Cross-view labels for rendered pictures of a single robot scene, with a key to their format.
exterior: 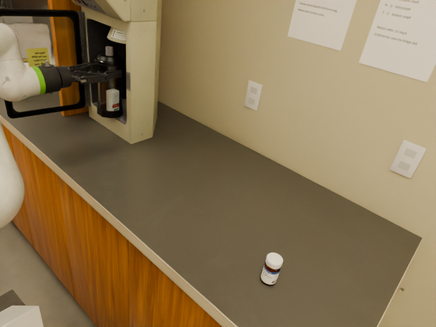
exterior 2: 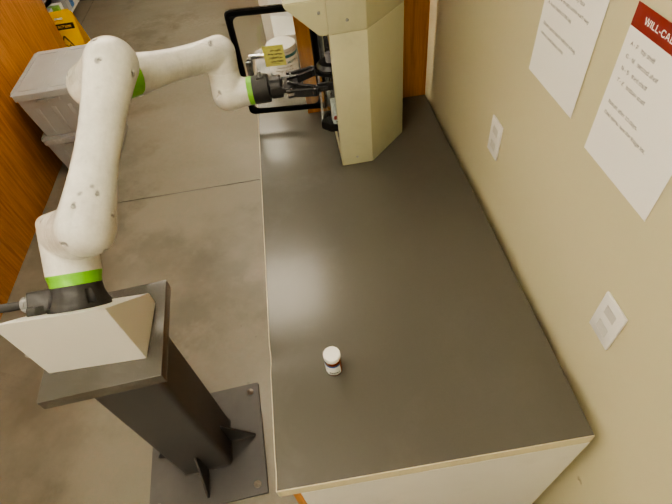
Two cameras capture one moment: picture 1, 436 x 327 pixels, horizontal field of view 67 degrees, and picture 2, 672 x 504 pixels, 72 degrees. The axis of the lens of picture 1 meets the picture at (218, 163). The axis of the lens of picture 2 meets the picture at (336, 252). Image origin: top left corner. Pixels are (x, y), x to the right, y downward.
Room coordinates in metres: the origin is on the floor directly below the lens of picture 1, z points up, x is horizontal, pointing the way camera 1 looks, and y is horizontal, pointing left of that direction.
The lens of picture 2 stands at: (0.29, -0.63, 2.01)
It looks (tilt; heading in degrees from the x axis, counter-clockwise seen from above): 49 degrees down; 51
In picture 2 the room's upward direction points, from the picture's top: 8 degrees counter-clockwise
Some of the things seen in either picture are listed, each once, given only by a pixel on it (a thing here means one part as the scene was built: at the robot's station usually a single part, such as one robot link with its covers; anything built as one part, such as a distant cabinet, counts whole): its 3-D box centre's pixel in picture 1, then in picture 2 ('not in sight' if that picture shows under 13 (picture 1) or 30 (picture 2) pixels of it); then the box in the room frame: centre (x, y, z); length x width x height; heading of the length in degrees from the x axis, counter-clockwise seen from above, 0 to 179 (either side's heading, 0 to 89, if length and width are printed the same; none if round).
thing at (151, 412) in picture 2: not in sight; (170, 405); (0.23, 0.37, 0.45); 0.48 x 0.48 x 0.90; 56
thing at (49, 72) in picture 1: (48, 78); (262, 87); (1.08, 0.62, 1.20); 0.09 x 0.06 x 0.12; 51
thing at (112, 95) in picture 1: (109, 85); (332, 94); (1.26, 0.48, 1.14); 0.11 x 0.11 x 0.21
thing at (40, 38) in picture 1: (43, 65); (278, 62); (1.24, 0.73, 1.19); 0.30 x 0.01 x 0.40; 135
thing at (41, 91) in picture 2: not in sight; (67, 90); (0.94, 2.82, 0.49); 0.60 x 0.42 x 0.33; 53
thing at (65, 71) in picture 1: (69, 76); (284, 85); (1.14, 0.57, 1.20); 0.09 x 0.08 x 0.07; 141
